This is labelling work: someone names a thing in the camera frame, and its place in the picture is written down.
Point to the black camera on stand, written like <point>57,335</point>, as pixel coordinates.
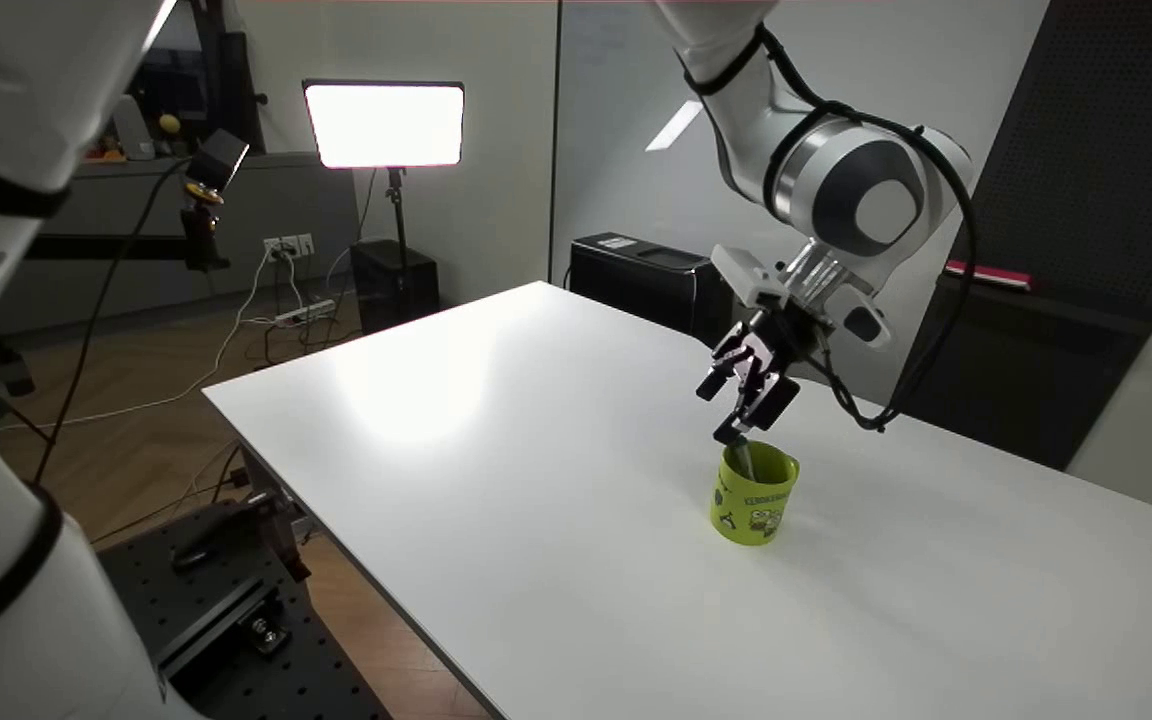
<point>206,181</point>

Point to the black computer box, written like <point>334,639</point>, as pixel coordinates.
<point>655,282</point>

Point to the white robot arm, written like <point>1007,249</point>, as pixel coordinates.
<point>857,185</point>

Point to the white power strip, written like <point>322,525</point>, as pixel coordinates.
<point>295,246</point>

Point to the lime green mug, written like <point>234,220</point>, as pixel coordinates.
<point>751,509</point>

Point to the bright studio light panel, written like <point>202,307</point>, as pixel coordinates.
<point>387,126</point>

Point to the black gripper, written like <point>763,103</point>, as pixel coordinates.
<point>763,345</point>

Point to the black perforated breadboard base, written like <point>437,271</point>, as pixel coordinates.
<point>229,621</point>

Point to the dark wall cabinet panel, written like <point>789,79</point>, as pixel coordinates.
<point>1067,202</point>

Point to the pink red label strip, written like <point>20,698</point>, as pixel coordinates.
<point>989,274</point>

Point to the black subwoofer speaker box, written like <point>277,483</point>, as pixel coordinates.
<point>394,286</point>

